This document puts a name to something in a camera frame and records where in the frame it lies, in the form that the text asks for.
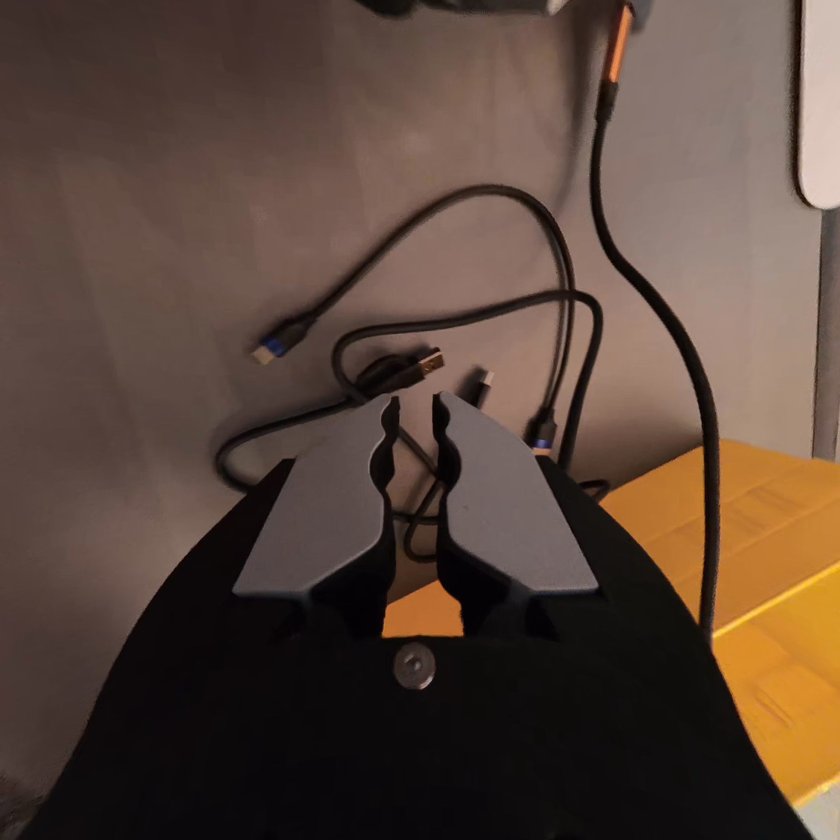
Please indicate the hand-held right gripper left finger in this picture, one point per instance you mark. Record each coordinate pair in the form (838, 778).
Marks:
(321, 525)

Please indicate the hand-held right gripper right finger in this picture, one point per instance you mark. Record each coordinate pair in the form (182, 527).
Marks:
(512, 525)

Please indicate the yellow plastic bin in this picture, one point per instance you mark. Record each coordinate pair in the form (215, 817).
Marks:
(774, 558)

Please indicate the white flat base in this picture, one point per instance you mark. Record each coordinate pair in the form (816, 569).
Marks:
(820, 98)

